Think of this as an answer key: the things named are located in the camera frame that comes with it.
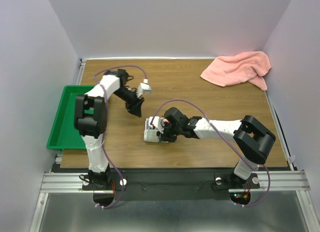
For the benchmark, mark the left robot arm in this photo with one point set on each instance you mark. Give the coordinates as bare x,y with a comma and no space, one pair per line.
91,119

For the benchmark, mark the rabbit print towel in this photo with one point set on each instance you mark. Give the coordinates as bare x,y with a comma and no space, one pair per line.
150,135

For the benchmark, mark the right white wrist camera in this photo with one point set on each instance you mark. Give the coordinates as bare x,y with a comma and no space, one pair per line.
156,123

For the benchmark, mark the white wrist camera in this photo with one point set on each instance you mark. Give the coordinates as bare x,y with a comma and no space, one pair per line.
143,87
156,123

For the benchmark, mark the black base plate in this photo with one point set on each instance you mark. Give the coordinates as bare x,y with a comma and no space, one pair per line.
169,185

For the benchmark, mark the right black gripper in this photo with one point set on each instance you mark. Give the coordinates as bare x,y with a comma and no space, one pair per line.
164,136

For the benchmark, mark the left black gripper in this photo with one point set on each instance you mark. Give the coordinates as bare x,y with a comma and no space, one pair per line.
133,109

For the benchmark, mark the green plastic tray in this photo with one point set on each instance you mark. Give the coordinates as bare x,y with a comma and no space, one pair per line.
63,135

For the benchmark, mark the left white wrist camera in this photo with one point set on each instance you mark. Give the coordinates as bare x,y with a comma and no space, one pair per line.
143,87

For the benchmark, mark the aluminium frame rail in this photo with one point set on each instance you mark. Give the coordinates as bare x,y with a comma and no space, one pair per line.
277,206

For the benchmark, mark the pink towel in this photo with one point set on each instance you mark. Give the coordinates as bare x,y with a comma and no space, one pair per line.
249,67

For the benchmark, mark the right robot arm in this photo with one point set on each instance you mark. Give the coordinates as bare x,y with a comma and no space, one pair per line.
248,137

